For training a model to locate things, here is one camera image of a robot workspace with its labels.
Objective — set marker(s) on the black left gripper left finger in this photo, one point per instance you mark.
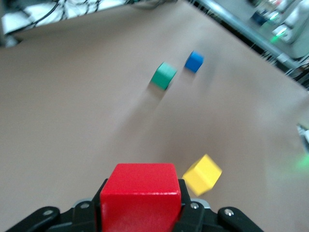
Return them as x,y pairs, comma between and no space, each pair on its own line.
72,220

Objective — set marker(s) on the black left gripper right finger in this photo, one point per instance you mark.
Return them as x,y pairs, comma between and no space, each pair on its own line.
200,220

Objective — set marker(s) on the red wooden block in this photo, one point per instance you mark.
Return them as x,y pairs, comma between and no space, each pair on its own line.
140,205

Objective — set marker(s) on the yellow wooden block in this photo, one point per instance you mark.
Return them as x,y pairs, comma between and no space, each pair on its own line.
201,176

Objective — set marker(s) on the green wooden block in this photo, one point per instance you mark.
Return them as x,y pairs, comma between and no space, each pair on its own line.
163,76

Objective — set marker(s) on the blue wooden block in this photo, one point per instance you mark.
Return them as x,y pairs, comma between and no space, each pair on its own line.
193,61

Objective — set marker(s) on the white shelf board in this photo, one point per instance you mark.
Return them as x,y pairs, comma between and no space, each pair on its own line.
14,21

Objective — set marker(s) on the background white robot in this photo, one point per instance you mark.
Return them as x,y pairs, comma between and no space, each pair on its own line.
299,24

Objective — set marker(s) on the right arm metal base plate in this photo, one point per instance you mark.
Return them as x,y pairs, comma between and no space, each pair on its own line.
304,135

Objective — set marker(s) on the aluminium frame rail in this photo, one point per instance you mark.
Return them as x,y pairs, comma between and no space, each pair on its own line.
253,36

